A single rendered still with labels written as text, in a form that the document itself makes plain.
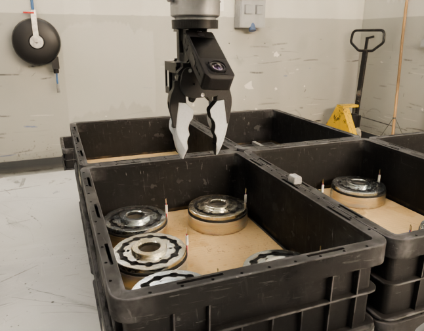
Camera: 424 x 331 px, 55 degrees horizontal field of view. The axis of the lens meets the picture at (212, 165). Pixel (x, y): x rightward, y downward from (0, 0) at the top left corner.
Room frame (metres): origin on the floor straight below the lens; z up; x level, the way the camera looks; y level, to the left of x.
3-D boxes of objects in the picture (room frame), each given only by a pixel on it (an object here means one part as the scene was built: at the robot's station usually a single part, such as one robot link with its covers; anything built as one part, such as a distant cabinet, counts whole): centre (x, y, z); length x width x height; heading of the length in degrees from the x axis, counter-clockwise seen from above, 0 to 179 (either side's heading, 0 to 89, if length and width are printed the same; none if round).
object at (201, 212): (0.65, -0.01, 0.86); 0.10 x 0.10 x 0.01
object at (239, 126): (1.01, -0.12, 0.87); 0.40 x 0.30 x 0.11; 21
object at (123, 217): (0.60, 0.12, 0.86); 0.05 x 0.05 x 0.01
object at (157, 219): (0.60, 0.12, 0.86); 0.10 x 0.10 x 0.01
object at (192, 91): (0.67, 0.03, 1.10); 0.09 x 0.08 x 0.12; 23
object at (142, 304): (0.53, 0.01, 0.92); 0.40 x 0.30 x 0.02; 21
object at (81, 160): (0.90, 0.16, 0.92); 0.40 x 0.30 x 0.02; 21
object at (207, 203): (0.65, -0.01, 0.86); 0.05 x 0.05 x 0.01
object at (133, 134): (0.90, 0.16, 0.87); 0.40 x 0.30 x 0.11; 21
